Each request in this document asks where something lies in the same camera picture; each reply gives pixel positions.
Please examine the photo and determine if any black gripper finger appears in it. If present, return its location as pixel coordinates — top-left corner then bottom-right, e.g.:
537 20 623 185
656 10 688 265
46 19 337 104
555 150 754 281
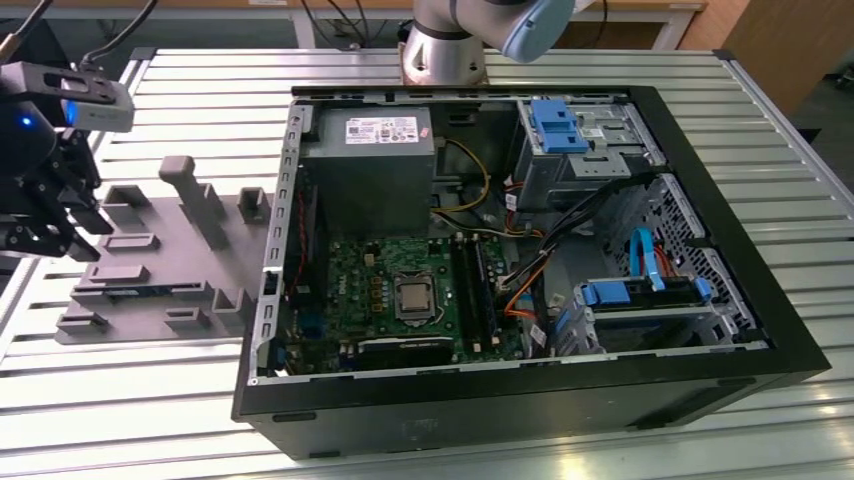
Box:
0 209 101 262
38 129 114 236

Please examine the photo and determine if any black RAM slot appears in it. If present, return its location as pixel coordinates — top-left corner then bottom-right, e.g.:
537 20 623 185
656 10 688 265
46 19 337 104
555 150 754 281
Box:
449 232 485 355

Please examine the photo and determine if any installed RAM stick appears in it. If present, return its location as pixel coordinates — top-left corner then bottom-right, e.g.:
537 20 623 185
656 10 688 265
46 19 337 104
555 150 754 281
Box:
468 239 503 346

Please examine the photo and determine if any grey parts rack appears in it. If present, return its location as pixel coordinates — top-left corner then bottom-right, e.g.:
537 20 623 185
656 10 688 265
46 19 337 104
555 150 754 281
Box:
53 155 279 347

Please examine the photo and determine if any grey power supply unit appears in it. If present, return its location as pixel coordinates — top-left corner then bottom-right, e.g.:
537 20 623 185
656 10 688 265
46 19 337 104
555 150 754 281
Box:
300 103 440 242

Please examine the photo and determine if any blue expansion slot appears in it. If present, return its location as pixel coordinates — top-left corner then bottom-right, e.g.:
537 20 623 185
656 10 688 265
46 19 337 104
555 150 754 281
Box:
295 310 329 342

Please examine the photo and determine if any green motherboard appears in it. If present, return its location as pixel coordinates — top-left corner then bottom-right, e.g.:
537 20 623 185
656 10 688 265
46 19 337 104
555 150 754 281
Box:
283 232 539 375

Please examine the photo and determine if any silver CPU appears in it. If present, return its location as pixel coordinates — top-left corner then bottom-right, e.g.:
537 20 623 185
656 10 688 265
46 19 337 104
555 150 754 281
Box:
397 283 435 312

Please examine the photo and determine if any black graphics card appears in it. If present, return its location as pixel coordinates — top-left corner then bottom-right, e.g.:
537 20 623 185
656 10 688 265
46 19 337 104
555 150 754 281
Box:
351 333 456 370

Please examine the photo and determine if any blue drive cage clip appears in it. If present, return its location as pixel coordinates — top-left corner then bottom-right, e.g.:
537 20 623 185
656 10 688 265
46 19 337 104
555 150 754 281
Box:
529 99 594 155

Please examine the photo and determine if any silver drive cage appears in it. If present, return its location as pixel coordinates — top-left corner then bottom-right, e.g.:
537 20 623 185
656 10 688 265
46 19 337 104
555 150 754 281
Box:
511 97 668 211

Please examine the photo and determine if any black PC case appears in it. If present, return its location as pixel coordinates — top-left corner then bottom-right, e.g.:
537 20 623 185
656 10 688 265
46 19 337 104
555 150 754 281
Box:
229 84 835 461

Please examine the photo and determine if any hard disk in blue carrier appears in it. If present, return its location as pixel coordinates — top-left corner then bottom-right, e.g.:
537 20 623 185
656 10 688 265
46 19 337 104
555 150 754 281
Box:
576 277 714 314

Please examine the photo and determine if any silver disk bay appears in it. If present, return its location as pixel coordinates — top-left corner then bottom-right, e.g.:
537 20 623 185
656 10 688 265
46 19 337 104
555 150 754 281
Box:
572 279 768 359

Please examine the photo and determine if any white framed wooden desk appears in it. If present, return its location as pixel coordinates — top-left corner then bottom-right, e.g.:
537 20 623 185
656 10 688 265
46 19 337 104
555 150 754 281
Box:
38 0 708 51

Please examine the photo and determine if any wooden cabinet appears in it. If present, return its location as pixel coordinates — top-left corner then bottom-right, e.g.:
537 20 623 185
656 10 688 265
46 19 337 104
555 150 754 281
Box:
723 0 854 117

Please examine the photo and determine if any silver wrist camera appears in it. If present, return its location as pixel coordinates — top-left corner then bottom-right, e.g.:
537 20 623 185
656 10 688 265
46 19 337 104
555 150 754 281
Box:
62 77 134 134

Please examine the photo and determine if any black camera cable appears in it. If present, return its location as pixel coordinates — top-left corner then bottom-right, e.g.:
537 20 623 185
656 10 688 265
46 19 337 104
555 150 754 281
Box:
78 0 160 71

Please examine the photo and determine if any orange yellow wire bundle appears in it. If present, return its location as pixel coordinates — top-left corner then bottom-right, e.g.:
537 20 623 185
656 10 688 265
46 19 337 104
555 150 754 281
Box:
500 279 539 321

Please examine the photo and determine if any black cable bundle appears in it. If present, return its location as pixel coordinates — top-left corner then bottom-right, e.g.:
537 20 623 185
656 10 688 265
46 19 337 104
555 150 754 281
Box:
496 172 659 291

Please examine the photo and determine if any blue flat data cable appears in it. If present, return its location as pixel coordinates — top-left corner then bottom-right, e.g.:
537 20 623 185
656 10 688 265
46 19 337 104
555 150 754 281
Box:
628 227 670 293

